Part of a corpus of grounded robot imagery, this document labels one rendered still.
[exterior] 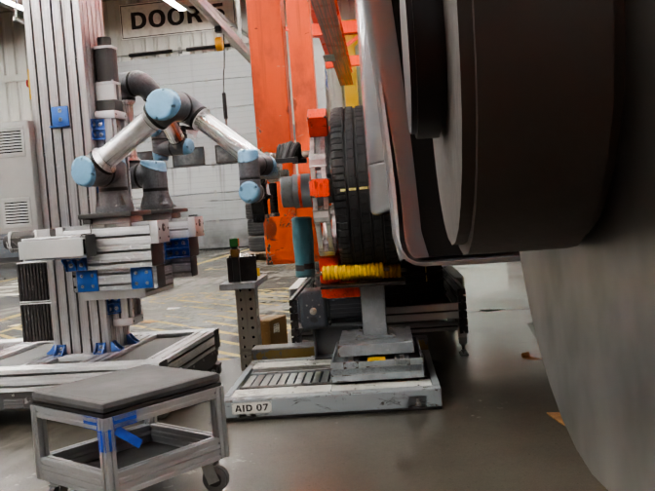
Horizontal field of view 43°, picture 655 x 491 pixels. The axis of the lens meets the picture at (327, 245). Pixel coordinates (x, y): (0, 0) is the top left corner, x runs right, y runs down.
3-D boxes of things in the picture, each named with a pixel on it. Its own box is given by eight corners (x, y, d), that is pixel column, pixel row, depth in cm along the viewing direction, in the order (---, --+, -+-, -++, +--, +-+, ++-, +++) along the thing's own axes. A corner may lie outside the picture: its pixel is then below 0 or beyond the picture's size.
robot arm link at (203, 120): (174, 113, 332) (269, 183, 321) (160, 111, 322) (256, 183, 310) (189, 88, 329) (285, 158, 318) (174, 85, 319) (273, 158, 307)
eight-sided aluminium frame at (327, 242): (332, 258, 323) (322, 116, 320) (316, 259, 323) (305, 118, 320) (339, 249, 377) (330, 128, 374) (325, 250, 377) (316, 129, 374)
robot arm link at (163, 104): (99, 193, 334) (198, 110, 316) (76, 193, 320) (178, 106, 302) (85, 168, 335) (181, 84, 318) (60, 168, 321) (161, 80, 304)
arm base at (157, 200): (135, 210, 382) (134, 189, 381) (147, 210, 397) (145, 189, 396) (167, 208, 380) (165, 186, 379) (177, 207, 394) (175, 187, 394)
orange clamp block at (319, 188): (331, 196, 322) (329, 196, 313) (311, 198, 322) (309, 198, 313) (329, 178, 321) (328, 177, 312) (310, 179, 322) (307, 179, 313)
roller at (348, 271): (390, 276, 334) (389, 261, 334) (316, 281, 336) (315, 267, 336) (390, 275, 340) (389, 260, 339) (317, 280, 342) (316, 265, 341)
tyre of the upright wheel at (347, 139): (387, 124, 382) (398, 268, 376) (335, 128, 384) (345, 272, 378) (387, 84, 317) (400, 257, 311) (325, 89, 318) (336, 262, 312)
